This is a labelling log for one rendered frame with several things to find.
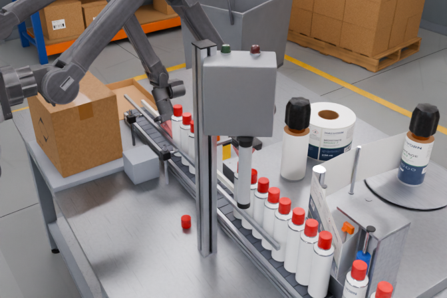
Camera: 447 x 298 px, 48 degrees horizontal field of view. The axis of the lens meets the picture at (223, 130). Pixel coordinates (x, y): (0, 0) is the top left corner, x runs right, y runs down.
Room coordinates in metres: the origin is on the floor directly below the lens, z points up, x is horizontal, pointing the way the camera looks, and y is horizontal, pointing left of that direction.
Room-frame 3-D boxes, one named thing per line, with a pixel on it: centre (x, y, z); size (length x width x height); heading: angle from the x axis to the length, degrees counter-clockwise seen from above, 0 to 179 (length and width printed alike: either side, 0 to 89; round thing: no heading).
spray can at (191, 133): (1.46, 0.10, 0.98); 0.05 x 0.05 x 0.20
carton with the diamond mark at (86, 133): (1.65, 0.57, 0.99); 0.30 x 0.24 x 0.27; 36
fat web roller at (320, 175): (1.22, -0.29, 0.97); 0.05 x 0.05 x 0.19
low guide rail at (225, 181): (1.49, 0.07, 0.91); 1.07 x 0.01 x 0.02; 32
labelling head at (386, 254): (0.92, -0.36, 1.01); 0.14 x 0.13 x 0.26; 32
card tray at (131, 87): (2.07, 0.48, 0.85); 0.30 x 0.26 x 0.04; 32
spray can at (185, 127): (1.52, 0.13, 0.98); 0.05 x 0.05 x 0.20
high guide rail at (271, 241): (1.45, 0.13, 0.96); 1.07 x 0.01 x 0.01; 32
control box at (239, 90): (1.09, -0.04, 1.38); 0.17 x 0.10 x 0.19; 87
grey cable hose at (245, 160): (1.04, -0.06, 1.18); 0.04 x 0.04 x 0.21
